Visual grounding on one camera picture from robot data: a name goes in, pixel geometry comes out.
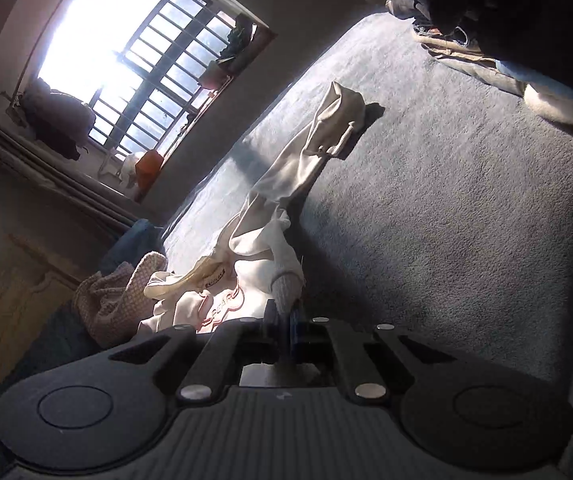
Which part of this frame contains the white printed sweatshirt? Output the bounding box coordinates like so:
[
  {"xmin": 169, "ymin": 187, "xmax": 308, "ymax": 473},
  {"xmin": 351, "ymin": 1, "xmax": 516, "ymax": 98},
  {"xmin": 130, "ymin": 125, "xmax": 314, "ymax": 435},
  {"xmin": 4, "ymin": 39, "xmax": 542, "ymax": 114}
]
[{"xmin": 136, "ymin": 80, "xmax": 370, "ymax": 337}]

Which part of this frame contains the beige folded cloth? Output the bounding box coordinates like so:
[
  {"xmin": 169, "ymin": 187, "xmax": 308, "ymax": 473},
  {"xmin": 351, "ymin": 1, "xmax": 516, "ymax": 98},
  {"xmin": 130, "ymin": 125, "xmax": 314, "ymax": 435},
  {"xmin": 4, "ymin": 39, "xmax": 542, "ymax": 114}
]
[{"xmin": 413, "ymin": 24, "xmax": 525, "ymax": 97}]

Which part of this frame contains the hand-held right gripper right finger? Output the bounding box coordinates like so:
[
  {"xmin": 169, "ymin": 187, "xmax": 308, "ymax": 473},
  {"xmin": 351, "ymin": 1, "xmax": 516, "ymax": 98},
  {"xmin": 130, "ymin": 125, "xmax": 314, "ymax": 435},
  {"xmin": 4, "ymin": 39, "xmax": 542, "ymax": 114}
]
[{"xmin": 286, "ymin": 309, "xmax": 461, "ymax": 405}]

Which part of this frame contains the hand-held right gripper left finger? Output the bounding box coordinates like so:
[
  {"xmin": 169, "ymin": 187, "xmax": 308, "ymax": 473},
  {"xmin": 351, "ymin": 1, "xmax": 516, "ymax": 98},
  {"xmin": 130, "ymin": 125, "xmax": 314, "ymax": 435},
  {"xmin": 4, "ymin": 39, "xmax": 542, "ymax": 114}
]
[{"xmin": 109, "ymin": 300, "xmax": 282, "ymax": 404}]

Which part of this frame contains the orange bag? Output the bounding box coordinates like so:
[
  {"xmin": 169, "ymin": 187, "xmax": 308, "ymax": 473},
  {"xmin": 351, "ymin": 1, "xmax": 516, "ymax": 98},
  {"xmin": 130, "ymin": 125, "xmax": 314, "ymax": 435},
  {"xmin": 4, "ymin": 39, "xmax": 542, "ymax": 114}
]
[{"xmin": 134, "ymin": 148, "xmax": 164, "ymax": 194}]

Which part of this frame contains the pink flower pot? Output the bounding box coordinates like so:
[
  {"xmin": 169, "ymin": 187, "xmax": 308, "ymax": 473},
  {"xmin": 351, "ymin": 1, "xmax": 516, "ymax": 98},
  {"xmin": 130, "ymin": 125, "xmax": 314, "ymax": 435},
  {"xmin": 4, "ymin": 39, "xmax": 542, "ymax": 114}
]
[{"xmin": 198, "ymin": 61, "xmax": 232, "ymax": 92}]

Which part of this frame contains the barred window grille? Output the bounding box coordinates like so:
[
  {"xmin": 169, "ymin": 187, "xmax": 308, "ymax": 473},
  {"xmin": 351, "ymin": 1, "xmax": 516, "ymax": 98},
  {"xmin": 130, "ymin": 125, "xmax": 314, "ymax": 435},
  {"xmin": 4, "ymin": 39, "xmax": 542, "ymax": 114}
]
[{"xmin": 85, "ymin": 0, "xmax": 253, "ymax": 162}]

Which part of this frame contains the blue pillow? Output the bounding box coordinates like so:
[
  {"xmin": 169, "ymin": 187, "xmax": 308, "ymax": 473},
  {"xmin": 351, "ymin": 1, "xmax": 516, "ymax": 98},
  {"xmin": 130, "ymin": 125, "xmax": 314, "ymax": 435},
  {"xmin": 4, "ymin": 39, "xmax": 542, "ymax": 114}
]
[{"xmin": 98, "ymin": 219, "xmax": 166, "ymax": 275}]

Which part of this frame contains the grey bed blanket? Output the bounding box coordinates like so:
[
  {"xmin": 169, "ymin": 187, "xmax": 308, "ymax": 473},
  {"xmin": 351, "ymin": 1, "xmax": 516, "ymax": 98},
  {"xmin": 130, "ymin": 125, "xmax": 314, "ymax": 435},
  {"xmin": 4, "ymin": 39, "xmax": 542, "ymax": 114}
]
[{"xmin": 159, "ymin": 12, "xmax": 573, "ymax": 480}]

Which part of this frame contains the dark tray with clothes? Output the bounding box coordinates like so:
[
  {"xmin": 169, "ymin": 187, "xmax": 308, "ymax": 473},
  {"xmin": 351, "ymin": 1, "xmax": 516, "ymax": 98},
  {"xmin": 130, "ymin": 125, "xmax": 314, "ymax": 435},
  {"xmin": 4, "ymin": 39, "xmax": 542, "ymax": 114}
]
[{"xmin": 223, "ymin": 12, "xmax": 258, "ymax": 62}]

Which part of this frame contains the cream carved headboard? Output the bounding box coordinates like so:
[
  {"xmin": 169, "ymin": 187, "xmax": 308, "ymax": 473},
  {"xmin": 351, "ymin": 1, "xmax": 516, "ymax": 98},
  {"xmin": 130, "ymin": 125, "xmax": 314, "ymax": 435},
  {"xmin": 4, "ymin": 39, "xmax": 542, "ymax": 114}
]
[{"xmin": 0, "ymin": 232, "xmax": 88, "ymax": 438}]

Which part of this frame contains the dark blue quilt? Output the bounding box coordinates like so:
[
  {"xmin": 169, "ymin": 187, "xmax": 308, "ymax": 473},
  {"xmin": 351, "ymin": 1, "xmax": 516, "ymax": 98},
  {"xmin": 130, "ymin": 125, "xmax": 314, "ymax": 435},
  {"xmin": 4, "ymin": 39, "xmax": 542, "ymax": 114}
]
[{"xmin": 0, "ymin": 305, "xmax": 103, "ymax": 461}]

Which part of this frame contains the white and blue folded cloth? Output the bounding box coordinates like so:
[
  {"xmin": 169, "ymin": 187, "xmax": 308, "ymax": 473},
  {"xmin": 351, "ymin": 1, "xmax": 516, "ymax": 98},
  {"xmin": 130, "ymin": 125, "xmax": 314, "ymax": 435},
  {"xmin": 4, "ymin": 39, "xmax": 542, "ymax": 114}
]
[{"xmin": 495, "ymin": 57, "xmax": 573, "ymax": 127}]

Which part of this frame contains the white plastic bag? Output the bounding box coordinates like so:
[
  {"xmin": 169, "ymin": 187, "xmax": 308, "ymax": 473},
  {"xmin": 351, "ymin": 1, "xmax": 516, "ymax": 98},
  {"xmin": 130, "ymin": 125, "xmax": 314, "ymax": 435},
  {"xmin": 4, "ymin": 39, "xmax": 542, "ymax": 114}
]
[{"xmin": 118, "ymin": 152, "xmax": 140, "ymax": 189}]

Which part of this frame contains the grey curtain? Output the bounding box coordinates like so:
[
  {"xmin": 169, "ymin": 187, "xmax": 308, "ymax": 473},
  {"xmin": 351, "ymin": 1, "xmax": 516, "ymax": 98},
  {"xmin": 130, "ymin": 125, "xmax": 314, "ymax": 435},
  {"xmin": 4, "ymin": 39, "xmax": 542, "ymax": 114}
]
[{"xmin": 0, "ymin": 94, "xmax": 138, "ymax": 233}]

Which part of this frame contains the pink checked cloth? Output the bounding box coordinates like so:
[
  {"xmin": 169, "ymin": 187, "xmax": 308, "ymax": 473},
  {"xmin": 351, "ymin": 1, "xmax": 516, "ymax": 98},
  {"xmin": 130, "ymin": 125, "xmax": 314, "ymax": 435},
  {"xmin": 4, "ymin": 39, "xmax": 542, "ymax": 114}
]
[{"xmin": 71, "ymin": 252, "xmax": 168, "ymax": 349}]

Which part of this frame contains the stack of dark folded clothes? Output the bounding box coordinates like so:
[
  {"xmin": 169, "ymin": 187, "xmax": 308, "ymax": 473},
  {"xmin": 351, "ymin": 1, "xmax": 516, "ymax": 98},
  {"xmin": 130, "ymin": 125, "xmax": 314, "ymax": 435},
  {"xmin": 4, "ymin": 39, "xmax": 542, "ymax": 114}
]
[{"xmin": 363, "ymin": 0, "xmax": 573, "ymax": 85}]

